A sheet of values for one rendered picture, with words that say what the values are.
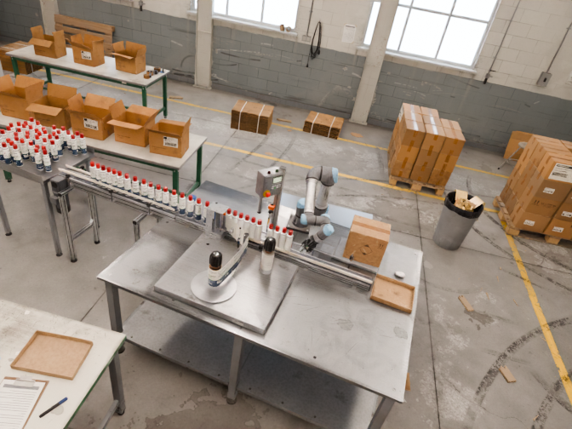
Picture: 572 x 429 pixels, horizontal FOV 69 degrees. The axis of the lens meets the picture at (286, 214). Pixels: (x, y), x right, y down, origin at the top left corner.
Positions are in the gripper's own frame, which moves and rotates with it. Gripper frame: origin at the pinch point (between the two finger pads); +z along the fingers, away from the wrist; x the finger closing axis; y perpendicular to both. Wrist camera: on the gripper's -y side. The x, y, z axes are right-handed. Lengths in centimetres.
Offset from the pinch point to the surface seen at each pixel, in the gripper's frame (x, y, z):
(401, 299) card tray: 76, 2, -32
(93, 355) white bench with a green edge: -63, 133, 51
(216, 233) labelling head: -56, 16, 31
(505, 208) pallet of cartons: 224, -331, -36
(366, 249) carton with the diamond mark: 38, -21, -28
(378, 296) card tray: 61, 8, -24
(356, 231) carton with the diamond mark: 20.9, -20.6, -33.4
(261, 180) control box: -58, 0, -23
